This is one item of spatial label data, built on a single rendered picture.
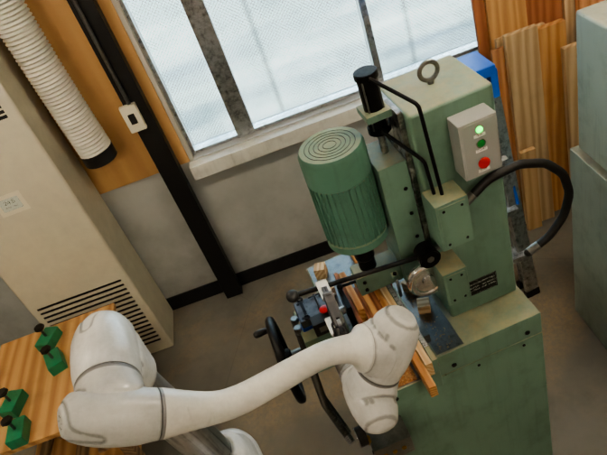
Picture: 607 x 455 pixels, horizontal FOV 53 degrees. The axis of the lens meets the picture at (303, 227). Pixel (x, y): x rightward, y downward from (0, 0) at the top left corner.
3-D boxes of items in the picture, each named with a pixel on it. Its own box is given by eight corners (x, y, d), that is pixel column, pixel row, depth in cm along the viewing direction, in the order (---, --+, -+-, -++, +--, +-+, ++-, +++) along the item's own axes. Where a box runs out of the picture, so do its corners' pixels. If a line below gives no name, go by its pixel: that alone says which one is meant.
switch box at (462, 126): (454, 171, 156) (445, 117, 146) (490, 155, 156) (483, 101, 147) (466, 182, 151) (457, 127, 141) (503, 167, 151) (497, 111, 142)
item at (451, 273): (434, 286, 177) (427, 256, 170) (456, 277, 177) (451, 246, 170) (450, 308, 169) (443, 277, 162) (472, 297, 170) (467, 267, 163)
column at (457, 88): (421, 274, 205) (373, 84, 161) (481, 248, 206) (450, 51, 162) (452, 319, 187) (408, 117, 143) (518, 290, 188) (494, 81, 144)
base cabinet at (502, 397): (368, 422, 260) (322, 311, 218) (491, 367, 263) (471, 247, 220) (411, 520, 224) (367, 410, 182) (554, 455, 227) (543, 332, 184)
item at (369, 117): (361, 129, 159) (345, 70, 149) (389, 117, 160) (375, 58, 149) (372, 143, 153) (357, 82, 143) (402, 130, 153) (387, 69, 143)
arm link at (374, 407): (372, 389, 148) (389, 349, 142) (396, 442, 136) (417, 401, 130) (331, 390, 145) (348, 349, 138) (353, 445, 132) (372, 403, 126)
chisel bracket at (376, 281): (355, 285, 188) (349, 265, 183) (396, 267, 189) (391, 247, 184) (363, 301, 182) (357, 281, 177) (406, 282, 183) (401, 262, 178)
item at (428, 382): (347, 249, 210) (344, 241, 208) (352, 247, 210) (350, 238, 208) (431, 397, 157) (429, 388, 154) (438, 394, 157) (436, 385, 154)
